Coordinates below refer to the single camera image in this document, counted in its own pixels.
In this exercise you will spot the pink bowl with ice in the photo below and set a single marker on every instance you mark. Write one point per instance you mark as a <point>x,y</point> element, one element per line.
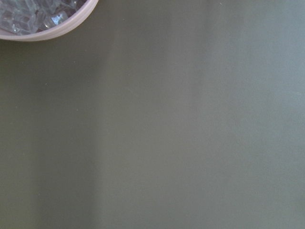
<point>67,26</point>

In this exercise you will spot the clear ice cubes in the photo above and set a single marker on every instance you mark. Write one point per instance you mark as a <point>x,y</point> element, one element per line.
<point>24,17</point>

